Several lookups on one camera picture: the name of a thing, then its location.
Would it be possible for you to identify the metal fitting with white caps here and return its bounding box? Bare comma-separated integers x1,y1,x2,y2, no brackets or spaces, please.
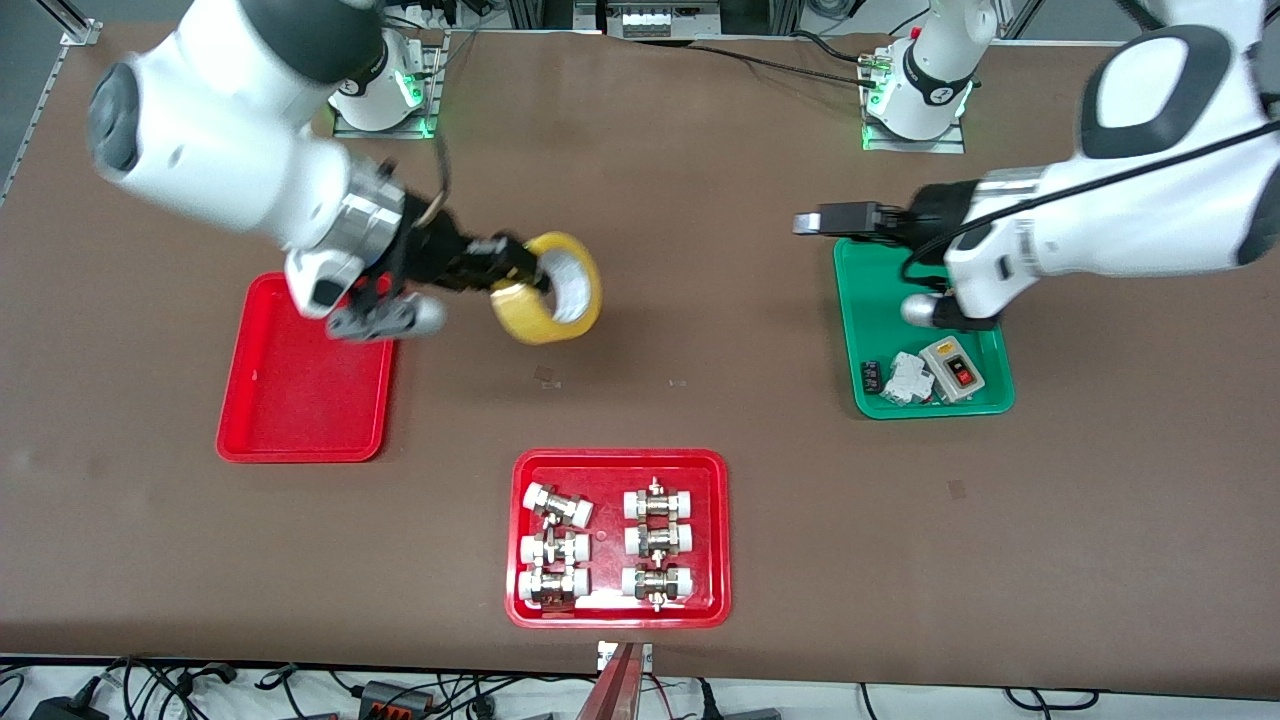
517,567,592,612
522,482,595,530
622,477,699,522
519,530,592,570
622,522,697,560
620,563,697,612

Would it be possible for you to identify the grey on-off switch box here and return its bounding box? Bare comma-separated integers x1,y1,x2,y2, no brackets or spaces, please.
920,338,989,404

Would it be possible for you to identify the yellow packing tape roll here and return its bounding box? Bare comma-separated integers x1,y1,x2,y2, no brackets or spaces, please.
489,231,604,347

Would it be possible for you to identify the white circuit breaker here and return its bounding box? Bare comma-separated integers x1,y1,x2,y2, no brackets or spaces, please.
880,352,937,407

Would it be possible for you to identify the black power adapter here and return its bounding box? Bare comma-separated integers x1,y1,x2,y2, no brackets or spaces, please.
28,690,111,720

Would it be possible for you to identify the aluminium corner bracket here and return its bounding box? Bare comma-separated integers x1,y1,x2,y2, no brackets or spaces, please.
38,0,103,48

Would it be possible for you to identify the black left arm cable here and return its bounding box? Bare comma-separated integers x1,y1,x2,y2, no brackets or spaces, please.
900,0,1280,293

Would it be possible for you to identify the green plastic tray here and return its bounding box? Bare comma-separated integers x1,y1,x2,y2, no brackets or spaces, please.
834,236,1017,420

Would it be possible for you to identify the black power plug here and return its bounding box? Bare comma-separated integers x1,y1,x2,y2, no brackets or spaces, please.
690,680,783,720

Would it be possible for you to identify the black table cable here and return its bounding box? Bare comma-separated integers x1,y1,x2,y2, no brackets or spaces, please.
688,42,883,87

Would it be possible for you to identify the black orange connector box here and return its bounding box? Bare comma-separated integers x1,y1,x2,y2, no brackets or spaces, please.
357,679,439,718

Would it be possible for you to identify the grey terminal block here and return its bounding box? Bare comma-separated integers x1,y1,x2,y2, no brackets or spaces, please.
606,0,722,40

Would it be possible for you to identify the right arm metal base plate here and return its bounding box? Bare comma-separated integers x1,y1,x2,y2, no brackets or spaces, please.
333,28,447,140

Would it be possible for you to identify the aluminium camera mount post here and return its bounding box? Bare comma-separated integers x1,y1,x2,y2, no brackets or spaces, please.
574,640,654,720

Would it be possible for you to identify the aluminium frame strut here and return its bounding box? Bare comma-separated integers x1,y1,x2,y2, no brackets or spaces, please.
1003,0,1048,41

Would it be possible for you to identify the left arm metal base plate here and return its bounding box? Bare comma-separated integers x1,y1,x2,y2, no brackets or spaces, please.
861,58,968,154

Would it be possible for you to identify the red plastic tray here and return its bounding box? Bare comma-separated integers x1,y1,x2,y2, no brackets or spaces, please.
216,271,402,464
505,448,732,630

